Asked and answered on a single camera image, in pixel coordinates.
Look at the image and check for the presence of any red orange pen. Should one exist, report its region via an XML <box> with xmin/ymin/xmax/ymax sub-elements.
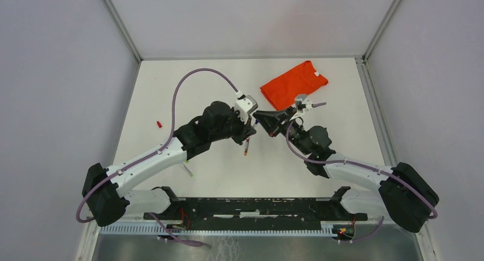
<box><xmin>244</xmin><ymin>138</ymin><xmax>250</xmax><ymax>156</ymax></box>

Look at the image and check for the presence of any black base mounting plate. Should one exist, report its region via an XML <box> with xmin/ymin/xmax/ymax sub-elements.
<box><xmin>155</xmin><ymin>198</ymin><xmax>368</xmax><ymax>231</ymax></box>

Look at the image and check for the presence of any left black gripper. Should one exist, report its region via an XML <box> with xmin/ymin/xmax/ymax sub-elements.
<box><xmin>209</xmin><ymin>105</ymin><xmax>256</xmax><ymax>143</ymax></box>

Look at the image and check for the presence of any thin green-tip pen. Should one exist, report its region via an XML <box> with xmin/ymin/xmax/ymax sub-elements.
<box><xmin>181</xmin><ymin>163</ymin><xmax>193</xmax><ymax>177</ymax></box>

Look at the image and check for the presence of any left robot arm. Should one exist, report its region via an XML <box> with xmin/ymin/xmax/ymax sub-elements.
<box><xmin>76</xmin><ymin>96</ymin><xmax>258</xmax><ymax>227</ymax></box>

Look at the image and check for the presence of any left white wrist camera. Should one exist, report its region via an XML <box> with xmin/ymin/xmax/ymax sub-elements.
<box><xmin>234</xmin><ymin>91</ymin><xmax>258</xmax><ymax>124</ymax></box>

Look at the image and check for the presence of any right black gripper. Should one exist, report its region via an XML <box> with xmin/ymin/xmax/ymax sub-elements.
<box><xmin>252</xmin><ymin>109</ymin><xmax>309</xmax><ymax>157</ymax></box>

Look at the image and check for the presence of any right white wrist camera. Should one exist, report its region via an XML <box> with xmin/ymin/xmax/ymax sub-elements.
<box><xmin>290</xmin><ymin>94</ymin><xmax>313</xmax><ymax>121</ymax></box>

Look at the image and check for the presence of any folded orange cloth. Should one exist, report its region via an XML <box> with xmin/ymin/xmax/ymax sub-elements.
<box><xmin>260</xmin><ymin>61</ymin><xmax>329</xmax><ymax>110</ymax></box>

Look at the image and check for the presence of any white slotted cable duct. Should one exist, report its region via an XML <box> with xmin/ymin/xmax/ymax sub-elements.
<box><xmin>99</xmin><ymin>222</ymin><xmax>339</xmax><ymax>238</ymax></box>

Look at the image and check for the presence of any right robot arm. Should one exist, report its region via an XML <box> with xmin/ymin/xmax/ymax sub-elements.
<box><xmin>253</xmin><ymin>107</ymin><xmax>439</xmax><ymax>233</ymax></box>

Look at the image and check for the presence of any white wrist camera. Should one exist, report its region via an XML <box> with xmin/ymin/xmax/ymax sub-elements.
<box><xmin>234</xmin><ymin>91</ymin><xmax>258</xmax><ymax>124</ymax></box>
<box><xmin>290</xmin><ymin>94</ymin><xmax>313</xmax><ymax>121</ymax></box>

